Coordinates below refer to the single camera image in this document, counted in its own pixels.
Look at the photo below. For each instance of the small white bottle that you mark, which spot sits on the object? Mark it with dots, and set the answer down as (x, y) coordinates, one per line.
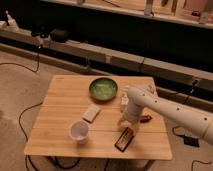
(124, 98)

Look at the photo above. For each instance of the dark object on ledge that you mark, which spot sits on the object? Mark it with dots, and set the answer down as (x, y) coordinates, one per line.
(58, 35)

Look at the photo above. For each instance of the white sponge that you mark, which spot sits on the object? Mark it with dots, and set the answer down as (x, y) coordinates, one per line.
(91, 113)

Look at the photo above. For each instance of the white plastic cup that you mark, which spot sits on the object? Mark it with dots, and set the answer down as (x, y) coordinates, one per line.
(78, 132)

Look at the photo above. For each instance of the black power adapter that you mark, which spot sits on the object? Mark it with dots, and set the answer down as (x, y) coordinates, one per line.
(191, 141)

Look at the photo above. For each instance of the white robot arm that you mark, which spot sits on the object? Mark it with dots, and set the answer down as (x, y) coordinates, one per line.
(197, 121)

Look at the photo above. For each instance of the green bowl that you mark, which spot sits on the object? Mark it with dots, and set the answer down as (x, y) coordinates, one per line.
(103, 89)

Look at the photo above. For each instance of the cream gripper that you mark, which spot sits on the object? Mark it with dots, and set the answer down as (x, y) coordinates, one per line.
(123, 123)

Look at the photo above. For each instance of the wooden table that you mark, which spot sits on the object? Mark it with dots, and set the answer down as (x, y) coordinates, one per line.
(66, 100)

